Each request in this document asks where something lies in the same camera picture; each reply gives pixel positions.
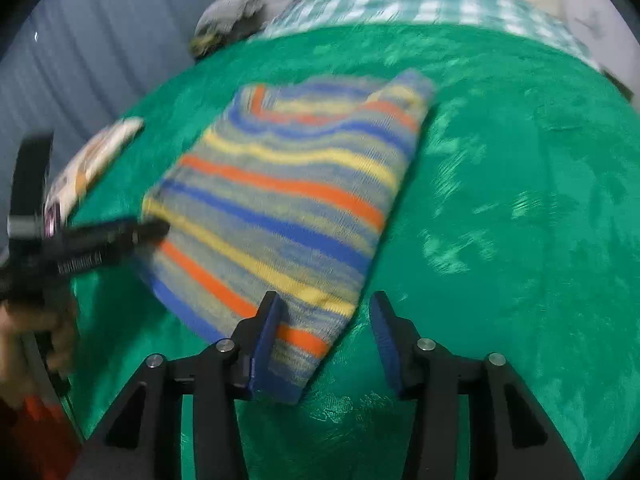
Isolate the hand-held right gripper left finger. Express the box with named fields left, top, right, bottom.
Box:
left=70, top=290, right=287, bottom=480

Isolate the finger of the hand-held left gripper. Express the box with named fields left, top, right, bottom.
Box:
left=62, top=217, right=172, bottom=272

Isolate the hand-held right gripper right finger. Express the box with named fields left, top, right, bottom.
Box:
left=369, top=290, right=587, bottom=480

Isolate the striped knit sweater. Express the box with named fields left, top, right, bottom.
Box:
left=140, top=67, right=437, bottom=406

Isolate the person's left hand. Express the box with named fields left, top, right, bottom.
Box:
left=0, top=299, right=80, bottom=407

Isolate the printed flat package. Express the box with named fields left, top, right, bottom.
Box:
left=42, top=117, right=146, bottom=238

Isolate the green floral blanket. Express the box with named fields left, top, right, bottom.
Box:
left=65, top=22, right=640, bottom=480

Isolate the person's orange clothing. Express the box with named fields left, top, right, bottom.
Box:
left=0, top=394, right=83, bottom=480

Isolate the grey curtain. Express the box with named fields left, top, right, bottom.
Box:
left=0, top=0, right=236, bottom=256

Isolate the grey checkered cloth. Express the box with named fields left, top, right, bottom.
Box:
left=189, top=0, right=266, bottom=60

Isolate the green checkered bedsheet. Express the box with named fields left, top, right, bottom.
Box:
left=250, top=0, right=601, bottom=72

